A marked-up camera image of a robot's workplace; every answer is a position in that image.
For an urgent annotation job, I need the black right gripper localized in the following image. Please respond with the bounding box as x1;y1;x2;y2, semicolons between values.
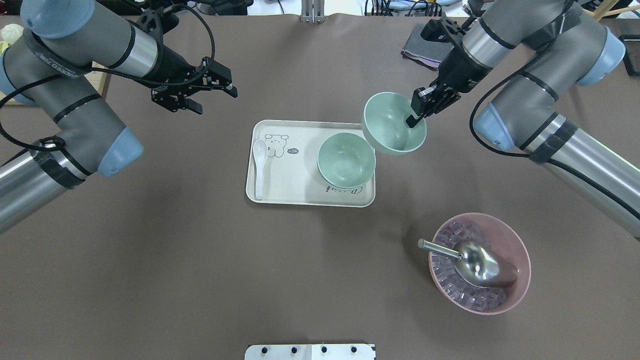
406;18;492;129

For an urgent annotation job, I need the wooden cutting board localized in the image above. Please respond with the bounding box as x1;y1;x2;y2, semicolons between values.
6;71;111;106

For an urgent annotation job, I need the white garlic bun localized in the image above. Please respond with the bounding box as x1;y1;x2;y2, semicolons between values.
0;23;25;46

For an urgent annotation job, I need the green bowl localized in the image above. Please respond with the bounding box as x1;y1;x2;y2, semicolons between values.
323;180;375;194
361;92;427;156
317;132;377;188

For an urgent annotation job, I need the green bowl on tray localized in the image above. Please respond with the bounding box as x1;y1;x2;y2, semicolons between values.
323;180;375;194

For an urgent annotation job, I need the aluminium frame post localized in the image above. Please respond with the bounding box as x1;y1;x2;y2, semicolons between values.
301;0;326;24

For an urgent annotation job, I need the white ceramic spoon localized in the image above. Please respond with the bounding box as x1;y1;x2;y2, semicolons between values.
253;139;268;200

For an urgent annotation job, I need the metal scoop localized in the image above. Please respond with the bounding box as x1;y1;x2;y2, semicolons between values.
417;238;519;289

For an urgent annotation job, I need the wooden mug tree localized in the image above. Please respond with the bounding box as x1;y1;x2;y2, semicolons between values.
593;0;640;21

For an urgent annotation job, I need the black glass rack tray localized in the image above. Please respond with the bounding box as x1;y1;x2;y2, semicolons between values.
618;34;640;77

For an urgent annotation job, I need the right arm gripper cable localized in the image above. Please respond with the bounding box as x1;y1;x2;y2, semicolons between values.
468;0;576;159

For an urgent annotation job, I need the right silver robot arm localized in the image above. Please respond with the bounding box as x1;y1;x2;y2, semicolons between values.
405;0;640;238

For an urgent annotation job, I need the grey folded cloth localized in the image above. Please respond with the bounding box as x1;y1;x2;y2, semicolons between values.
400;23;453;69

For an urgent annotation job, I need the pink bowl with ice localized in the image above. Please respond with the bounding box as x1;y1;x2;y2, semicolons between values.
418;212;531;315

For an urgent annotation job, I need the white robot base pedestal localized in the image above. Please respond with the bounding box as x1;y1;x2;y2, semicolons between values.
244;342;377;360

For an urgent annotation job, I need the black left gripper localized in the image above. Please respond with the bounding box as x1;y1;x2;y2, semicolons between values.
136;5;238;116

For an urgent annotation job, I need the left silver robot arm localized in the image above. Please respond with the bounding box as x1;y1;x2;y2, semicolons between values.
0;0;238;231

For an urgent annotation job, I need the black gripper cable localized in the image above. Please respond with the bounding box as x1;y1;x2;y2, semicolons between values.
0;4;217;151

